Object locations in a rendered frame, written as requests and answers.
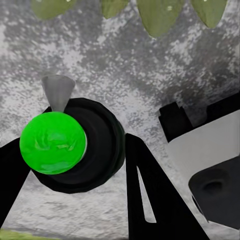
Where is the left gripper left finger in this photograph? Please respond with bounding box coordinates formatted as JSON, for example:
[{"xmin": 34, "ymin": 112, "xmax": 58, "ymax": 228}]
[{"xmin": 0, "ymin": 137, "xmax": 31, "ymax": 228}]

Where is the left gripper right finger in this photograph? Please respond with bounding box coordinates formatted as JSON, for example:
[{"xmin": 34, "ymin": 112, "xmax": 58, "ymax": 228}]
[{"xmin": 125, "ymin": 133, "xmax": 210, "ymax": 240}]

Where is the insectifuge atomizer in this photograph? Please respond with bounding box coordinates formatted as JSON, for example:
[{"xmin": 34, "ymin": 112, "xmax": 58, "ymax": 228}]
[{"xmin": 19, "ymin": 74, "xmax": 126, "ymax": 194}]

